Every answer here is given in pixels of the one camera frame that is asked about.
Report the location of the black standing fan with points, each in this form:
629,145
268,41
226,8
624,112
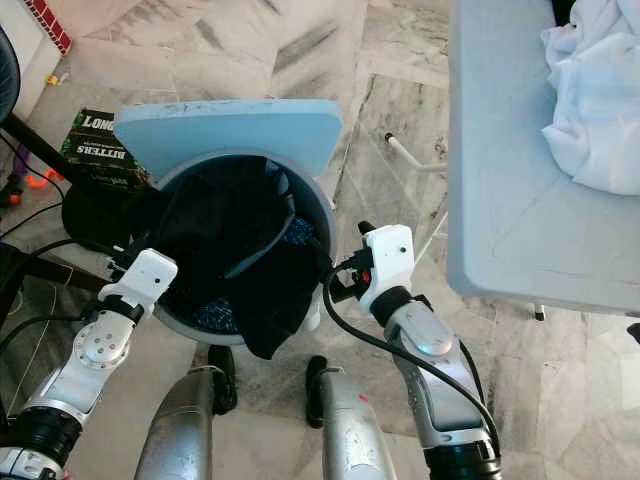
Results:
95,215

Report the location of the dark brown wooden table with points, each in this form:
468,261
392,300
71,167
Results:
15,275

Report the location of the red brick pattern mat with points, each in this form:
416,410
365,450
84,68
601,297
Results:
50,25

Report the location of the white cloth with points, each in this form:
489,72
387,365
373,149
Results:
595,100

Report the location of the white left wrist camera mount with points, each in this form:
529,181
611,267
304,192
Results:
150,275

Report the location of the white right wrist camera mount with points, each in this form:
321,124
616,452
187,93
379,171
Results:
390,260

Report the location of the light blue laundry basket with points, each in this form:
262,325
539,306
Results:
315,215

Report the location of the green black printed carton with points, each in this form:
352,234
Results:
95,145

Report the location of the silver left robot leg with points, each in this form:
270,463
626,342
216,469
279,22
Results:
185,430

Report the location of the orange plastic toy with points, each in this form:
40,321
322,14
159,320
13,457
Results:
50,180

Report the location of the silver robot leg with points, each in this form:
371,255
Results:
350,430
185,430

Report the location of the silver right robot leg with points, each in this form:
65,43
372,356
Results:
350,430

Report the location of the black clothes pile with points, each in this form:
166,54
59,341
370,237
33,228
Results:
220,240

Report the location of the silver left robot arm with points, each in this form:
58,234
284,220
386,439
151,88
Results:
100,350

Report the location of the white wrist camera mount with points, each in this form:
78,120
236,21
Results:
390,260
150,275

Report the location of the grey folding table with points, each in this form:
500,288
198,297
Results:
500,150

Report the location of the light blue basket lid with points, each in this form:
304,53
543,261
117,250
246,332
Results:
230,130

